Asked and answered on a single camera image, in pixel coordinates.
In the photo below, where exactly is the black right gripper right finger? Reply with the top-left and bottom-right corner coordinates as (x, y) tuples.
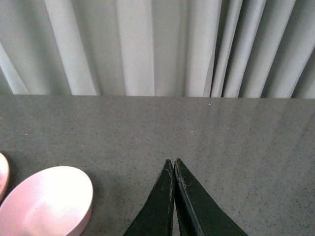
(174, 158), (246, 236)

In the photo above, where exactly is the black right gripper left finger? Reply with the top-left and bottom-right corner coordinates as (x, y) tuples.
(124, 159), (175, 236)

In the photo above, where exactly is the pink bowl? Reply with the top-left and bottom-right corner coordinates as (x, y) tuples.
(0, 166), (94, 236)

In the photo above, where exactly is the pink plate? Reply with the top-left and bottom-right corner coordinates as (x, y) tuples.
(0, 153), (10, 201)

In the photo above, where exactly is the white pleated curtain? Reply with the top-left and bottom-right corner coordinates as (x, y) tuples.
(0, 0), (315, 98)

